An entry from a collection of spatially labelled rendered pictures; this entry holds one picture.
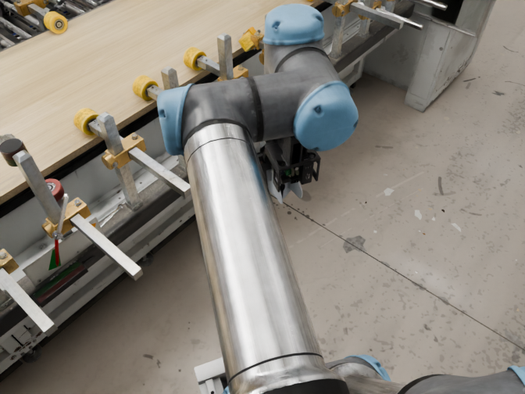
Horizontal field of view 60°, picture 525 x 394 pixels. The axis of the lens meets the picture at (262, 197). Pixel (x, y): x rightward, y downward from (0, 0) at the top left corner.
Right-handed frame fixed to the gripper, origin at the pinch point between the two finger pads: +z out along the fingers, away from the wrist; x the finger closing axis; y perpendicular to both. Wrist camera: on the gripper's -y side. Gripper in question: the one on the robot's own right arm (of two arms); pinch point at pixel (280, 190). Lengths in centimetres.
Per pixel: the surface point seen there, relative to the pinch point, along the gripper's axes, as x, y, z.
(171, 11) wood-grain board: 10, -154, 42
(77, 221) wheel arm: -45, -47, 46
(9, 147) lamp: -53, -53, 18
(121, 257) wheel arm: -35, -29, 46
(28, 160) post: -50, -48, 19
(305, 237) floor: 47, -70, 132
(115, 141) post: -28, -60, 30
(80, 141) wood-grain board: -40, -78, 42
